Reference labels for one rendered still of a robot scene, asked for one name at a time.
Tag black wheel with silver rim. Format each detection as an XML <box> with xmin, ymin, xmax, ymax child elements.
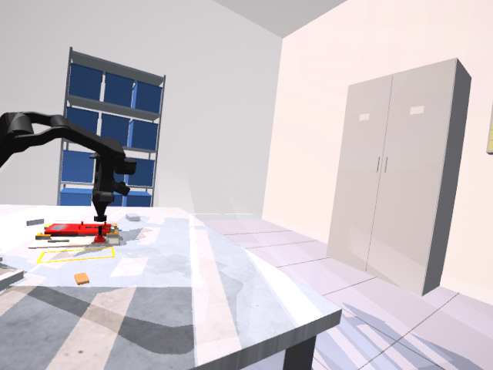
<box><xmin>94</xmin><ymin>214</ymin><xmax>107</xmax><ymax>222</ymax></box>

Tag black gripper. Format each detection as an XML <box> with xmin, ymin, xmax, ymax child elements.
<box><xmin>92</xmin><ymin>172</ymin><xmax>115</xmax><ymax>220</ymax></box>

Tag small orange block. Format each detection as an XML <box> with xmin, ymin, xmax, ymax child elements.
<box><xmin>74</xmin><ymin>272</ymin><xmax>89</xmax><ymax>285</ymax></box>

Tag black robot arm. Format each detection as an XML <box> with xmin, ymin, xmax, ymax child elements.
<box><xmin>0</xmin><ymin>111</ymin><xmax>137</xmax><ymax>197</ymax></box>

